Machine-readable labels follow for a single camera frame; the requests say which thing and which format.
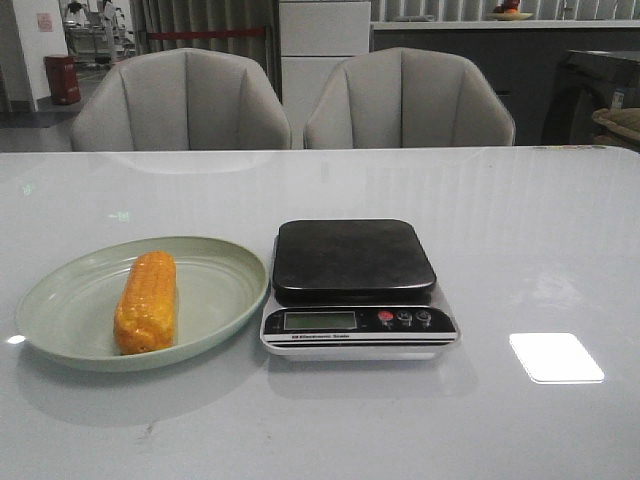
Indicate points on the orange corn cob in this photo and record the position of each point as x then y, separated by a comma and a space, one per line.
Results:
144, 319

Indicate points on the black steel kitchen scale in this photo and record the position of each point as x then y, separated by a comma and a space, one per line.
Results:
354, 289

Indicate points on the green plate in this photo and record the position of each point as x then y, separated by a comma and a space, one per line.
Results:
68, 315

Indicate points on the grey chair left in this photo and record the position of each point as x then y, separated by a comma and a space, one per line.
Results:
179, 100

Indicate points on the white drawer cabinet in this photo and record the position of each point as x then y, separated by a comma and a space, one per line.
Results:
315, 36

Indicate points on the red barrier tape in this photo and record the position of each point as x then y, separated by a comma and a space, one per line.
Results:
214, 34

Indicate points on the dark grey sideboard counter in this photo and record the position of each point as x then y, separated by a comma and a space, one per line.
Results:
518, 58

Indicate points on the fruit bowl on counter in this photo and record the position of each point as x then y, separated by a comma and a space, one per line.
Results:
508, 11

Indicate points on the red bin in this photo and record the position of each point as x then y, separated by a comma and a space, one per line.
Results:
62, 79

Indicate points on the beige cushion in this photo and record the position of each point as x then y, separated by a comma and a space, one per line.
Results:
618, 127

